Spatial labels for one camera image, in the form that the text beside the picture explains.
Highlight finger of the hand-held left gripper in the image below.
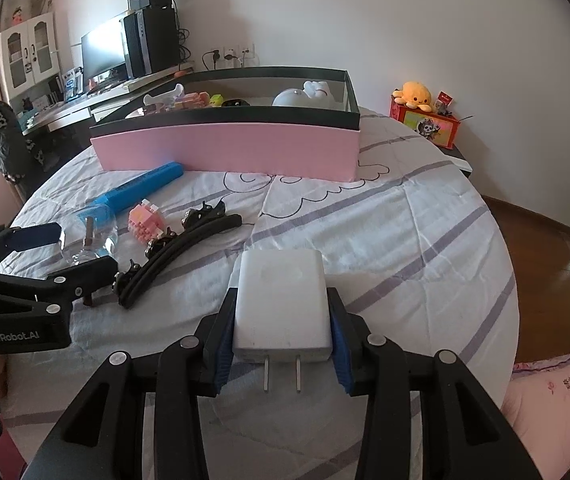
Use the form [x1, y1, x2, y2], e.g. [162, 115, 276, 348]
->
[0, 222, 66, 266]
[0, 256, 118, 313]

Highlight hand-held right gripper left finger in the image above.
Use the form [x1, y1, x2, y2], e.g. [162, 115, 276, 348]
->
[35, 287, 238, 480]

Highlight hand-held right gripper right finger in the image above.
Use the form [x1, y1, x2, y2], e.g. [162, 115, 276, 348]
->
[326, 287, 531, 480]

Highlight clear glass bottle with cork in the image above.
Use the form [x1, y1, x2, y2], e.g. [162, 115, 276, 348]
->
[60, 205, 120, 307]

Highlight white power adapter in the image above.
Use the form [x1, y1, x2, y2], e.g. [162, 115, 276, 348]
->
[231, 249, 333, 393]

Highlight large pink black box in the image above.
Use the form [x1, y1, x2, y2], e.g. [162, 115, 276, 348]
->
[89, 66, 362, 182]

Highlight white astronaut figurine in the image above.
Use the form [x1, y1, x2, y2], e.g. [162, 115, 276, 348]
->
[272, 80, 338, 110]

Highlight dark jacket on chair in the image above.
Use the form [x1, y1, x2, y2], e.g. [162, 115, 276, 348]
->
[0, 101, 46, 186]

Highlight black curved hair clip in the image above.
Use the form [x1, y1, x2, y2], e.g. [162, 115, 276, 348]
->
[115, 200, 243, 309]

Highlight long blue box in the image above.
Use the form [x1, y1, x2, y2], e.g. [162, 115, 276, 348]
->
[92, 161, 185, 211]

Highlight white desk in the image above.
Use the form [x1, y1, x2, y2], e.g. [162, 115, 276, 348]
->
[22, 60, 196, 136]

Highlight blue white boxes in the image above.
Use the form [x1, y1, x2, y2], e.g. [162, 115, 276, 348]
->
[62, 67, 86, 101]

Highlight white glass-door cabinet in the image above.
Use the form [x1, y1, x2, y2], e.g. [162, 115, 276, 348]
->
[0, 11, 62, 101]

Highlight white bone-shaped toy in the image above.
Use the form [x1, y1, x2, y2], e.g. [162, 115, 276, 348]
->
[143, 84, 186, 111]

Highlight computer monitor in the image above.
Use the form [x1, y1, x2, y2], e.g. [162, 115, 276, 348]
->
[81, 15, 130, 83]

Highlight white pink building block figure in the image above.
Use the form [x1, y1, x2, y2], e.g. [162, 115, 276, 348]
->
[172, 92, 211, 111]

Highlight pink quilt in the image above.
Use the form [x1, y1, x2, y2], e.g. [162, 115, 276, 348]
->
[502, 340, 570, 466]

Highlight black computer tower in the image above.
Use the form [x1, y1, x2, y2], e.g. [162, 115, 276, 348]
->
[122, 6, 181, 78]

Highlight dark nightstand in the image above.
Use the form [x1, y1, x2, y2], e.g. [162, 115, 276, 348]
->
[435, 142, 475, 176]

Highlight colourful cartoon tin box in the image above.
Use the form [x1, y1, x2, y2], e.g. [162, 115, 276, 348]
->
[390, 102, 461, 149]

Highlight yellow octopus plush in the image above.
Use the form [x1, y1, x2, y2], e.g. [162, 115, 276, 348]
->
[392, 81, 433, 111]

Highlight white wall socket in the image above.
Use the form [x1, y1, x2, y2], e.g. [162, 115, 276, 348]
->
[202, 45, 256, 68]

